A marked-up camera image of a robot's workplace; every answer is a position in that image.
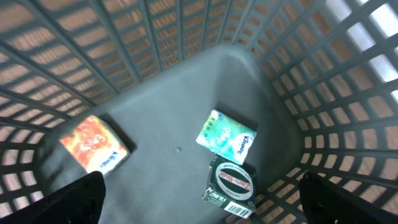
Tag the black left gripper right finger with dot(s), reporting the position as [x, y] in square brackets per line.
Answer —
[324, 202]

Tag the grey plastic mesh basket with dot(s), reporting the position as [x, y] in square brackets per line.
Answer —
[316, 81]

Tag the green Kleenex tissue packet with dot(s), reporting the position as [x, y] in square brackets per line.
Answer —
[226, 137]

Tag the orange tissue packet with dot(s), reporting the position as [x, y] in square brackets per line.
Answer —
[95, 146]

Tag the dark green Zam-Buk box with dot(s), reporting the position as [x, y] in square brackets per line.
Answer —
[231, 187]

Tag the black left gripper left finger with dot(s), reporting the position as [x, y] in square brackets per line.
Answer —
[62, 202]

